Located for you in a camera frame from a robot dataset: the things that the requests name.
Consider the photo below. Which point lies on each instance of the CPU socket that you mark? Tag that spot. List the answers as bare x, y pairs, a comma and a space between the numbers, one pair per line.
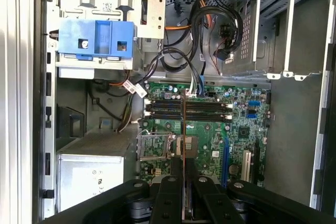
190, 146

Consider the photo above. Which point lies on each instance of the blue expansion slot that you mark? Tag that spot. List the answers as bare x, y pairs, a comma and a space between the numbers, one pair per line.
225, 161

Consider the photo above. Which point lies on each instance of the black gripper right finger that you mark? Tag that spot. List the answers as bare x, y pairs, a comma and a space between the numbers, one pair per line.
207, 203

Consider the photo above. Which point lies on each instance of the white four-pin power connector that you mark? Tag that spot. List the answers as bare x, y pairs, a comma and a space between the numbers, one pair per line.
157, 172

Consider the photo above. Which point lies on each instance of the blue plastic disk carrier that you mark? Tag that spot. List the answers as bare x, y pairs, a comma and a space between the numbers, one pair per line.
73, 35

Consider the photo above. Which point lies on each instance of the white expansion slot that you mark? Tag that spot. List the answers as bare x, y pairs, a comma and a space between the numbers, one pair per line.
246, 166

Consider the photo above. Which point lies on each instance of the green motherboard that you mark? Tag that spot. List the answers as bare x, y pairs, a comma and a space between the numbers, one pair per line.
210, 132

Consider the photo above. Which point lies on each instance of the grey power supply unit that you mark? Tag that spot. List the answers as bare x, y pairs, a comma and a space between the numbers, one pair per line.
89, 176

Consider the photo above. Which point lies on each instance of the round coin cell battery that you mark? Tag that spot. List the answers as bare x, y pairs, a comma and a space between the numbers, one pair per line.
233, 169

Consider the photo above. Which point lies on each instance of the black expansion slot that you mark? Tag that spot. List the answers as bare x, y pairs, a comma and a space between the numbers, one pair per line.
256, 158

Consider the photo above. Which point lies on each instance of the blue SATA port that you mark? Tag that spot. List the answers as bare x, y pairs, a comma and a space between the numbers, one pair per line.
253, 102
252, 115

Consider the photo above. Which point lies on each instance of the black square chipset chip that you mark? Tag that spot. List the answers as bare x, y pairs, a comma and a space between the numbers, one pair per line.
244, 131

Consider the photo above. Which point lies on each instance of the metal expansion slot cover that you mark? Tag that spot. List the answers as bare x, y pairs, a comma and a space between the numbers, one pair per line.
288, 24
256, 24

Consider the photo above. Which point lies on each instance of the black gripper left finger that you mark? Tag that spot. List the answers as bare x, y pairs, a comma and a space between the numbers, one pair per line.
168, 203

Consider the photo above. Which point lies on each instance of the RAM slot black latches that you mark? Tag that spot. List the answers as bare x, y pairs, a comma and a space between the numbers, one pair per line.
204, 120
204, 107

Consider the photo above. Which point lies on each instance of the dark RAM memory stick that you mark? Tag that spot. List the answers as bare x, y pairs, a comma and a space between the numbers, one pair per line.
184, 129

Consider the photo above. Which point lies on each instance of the metal socket cover frame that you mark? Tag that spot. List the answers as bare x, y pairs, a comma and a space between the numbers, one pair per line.
141, 148

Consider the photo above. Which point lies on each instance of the black open PC case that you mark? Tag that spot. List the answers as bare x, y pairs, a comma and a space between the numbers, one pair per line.
294, 129

